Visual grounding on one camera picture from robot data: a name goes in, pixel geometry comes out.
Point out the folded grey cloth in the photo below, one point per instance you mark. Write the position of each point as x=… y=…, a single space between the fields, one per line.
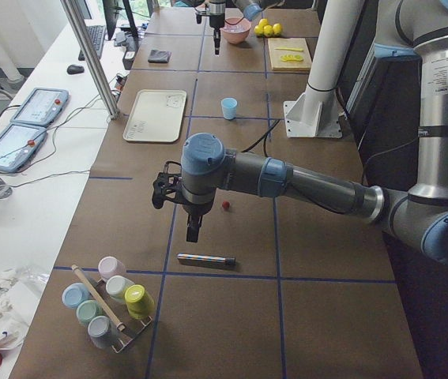
x=159 y=56

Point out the whole lemon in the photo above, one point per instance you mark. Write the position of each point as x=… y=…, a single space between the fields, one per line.
x=277 y=29
x=263 y=29

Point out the lemon slices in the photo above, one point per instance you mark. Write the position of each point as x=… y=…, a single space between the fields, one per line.
x=291 y=58

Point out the yellow-green upturned cup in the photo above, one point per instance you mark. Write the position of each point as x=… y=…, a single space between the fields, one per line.
x=138 y=301

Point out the cream bear serving tray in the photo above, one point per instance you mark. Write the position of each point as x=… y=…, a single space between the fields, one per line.
x=156 y=116

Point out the black keyboard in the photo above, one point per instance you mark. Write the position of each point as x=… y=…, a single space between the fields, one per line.
x=96 y=34

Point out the white wire cup rack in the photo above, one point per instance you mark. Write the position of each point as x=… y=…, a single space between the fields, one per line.
x=134 y=327

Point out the grey upturned cup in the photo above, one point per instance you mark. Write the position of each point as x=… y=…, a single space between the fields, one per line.
x=102 y=332

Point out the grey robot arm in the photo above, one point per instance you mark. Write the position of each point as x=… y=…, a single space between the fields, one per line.
x=418 y=217
x=251 y=8

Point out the upper teach pendant tablet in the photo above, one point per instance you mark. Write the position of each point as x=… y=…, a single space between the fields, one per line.
x=42 y=107

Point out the black computer mouse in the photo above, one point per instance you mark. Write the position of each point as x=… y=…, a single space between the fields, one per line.
x=75 y=69

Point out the steel muddler black tip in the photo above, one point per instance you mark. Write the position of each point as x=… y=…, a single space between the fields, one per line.
x=194 y=259

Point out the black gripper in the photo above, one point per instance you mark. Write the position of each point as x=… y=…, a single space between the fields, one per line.
x=194 y=209
x=215 y=20

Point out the wooden rack handle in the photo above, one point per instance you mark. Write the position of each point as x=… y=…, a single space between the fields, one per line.
x=80 y=274

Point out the pink bowl of ice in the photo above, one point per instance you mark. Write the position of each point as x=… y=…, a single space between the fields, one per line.
x=236 y=29

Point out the mint green upturned cup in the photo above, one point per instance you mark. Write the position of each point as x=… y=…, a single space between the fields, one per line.
x=87 y=311

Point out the wooden cutting board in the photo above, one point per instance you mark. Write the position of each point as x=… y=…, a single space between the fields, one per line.
x=274 y=55

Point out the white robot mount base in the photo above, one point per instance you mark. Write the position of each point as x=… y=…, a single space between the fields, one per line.
x=315 y=113

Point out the blue upturned cup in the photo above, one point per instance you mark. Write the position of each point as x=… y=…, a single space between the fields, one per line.
x=74 y=295

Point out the aluminium frame post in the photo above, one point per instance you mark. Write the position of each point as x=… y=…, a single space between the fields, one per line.
x=78 y=25

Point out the lower teach pendant tablet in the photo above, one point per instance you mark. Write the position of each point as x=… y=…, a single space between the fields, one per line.
x=18 y=144

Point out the white upturned cup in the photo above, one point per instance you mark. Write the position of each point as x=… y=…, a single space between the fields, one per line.
x=116 y=287

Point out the teach pendant tablet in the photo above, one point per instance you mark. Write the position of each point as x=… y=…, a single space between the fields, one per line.
x=42 y=107
x=18 y=144

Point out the light blue plastic cup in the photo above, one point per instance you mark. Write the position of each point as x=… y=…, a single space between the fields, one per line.
x=229 y=108

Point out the yellow plastic knife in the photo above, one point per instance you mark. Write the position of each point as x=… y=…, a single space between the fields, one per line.
x=297 y=49

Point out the pink upturned cup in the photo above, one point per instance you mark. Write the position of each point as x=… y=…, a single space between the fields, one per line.
x=110 y=266

